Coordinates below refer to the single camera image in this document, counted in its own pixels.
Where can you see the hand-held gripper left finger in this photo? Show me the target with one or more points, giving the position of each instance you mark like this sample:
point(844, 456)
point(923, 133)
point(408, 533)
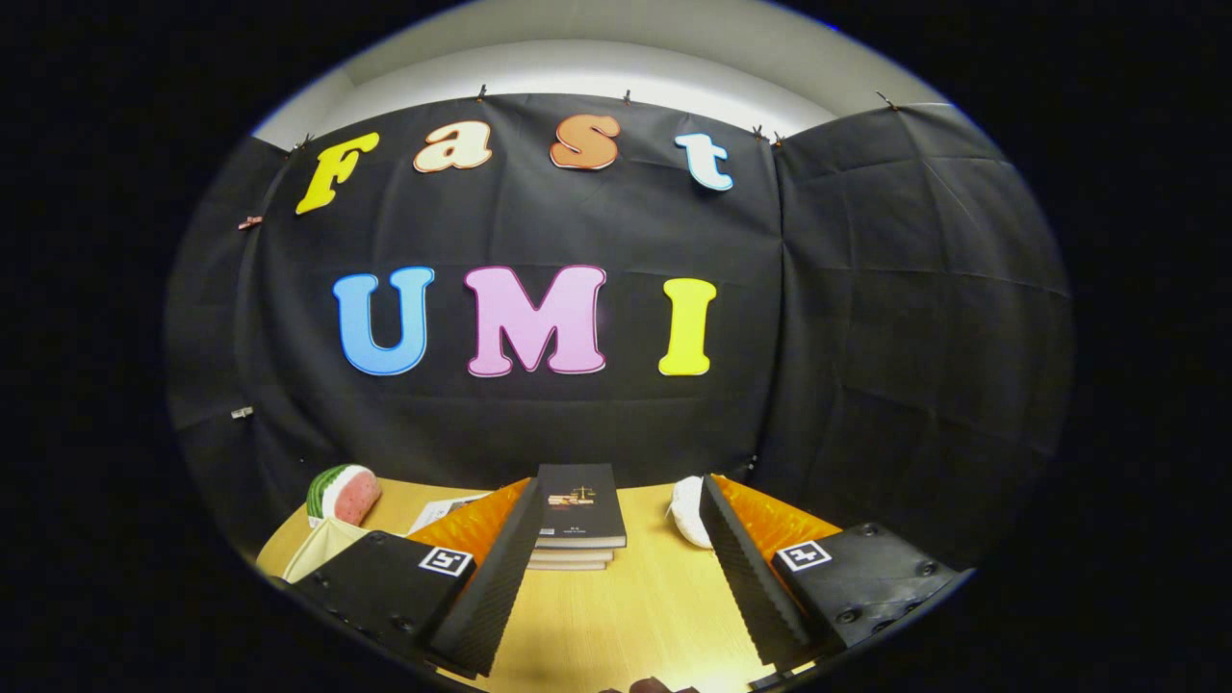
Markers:
point(496, 587)

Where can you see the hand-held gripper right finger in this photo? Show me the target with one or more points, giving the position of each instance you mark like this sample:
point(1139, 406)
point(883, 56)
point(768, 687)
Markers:
point(751, 587)

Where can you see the beige fabric storage box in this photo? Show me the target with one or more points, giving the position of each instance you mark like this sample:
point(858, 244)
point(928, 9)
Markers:
point(322, 549)

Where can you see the brown cover book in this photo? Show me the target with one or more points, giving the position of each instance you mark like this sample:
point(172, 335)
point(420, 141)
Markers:
point(576, 555)
point(568, 566)

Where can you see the grey and white paperback book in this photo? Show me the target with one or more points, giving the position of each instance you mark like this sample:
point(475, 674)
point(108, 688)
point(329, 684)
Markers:
point(443, 510)

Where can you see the white cartoon face plush toy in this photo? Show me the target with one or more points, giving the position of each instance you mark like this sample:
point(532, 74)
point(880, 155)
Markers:
point(688, 510)

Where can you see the black cover book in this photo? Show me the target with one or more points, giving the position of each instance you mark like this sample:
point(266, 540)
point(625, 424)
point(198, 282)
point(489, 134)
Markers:
point(582, 505)

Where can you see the watermelon slice plush toy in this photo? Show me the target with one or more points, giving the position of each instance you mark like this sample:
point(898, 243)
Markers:
point(348, 493)

